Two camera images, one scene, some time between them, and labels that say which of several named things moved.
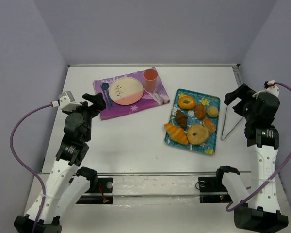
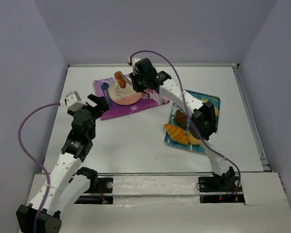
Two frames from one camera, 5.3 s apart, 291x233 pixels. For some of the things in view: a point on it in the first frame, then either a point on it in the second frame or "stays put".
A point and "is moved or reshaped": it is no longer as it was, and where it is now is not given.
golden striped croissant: (177, 134) stays put
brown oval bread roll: (200, 111) is moved or reshaped
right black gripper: (242, 100) to (137, 85)
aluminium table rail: (155, 65) stays put
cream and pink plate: (125, 91) stays put
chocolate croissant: (181, 119) stays put
